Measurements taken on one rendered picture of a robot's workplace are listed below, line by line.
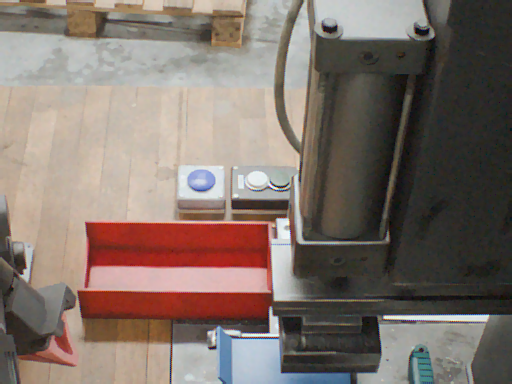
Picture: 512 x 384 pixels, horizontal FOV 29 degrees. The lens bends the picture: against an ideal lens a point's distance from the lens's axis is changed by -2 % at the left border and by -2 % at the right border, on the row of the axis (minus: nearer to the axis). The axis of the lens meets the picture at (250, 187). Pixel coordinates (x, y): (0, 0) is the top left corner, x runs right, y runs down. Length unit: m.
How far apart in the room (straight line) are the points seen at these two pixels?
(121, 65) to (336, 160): 2.27
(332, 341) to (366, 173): 0.22
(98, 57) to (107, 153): 1.61
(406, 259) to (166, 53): 2.27
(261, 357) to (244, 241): 0.24
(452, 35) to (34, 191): 0.88
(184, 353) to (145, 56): 1.92
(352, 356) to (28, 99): 0.81
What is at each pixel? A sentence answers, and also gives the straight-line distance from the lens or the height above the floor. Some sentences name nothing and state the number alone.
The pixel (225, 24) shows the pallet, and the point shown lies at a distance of 3.10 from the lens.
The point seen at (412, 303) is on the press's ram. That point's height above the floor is 1.18.
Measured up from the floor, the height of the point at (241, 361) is 0.99.
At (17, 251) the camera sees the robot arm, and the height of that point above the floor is 1.03.
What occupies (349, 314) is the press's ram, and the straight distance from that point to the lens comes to 1.02.
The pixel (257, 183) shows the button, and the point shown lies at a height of 0.94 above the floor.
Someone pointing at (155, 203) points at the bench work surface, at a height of 0.90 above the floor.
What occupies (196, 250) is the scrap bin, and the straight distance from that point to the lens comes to 1.39.
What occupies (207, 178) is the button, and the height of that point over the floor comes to 0.94.
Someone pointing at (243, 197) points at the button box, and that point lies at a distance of 1.42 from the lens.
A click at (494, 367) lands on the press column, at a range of 1.21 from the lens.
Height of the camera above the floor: 1.97
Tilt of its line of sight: 47 degrees down
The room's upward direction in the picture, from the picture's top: 3 degrees clockwise
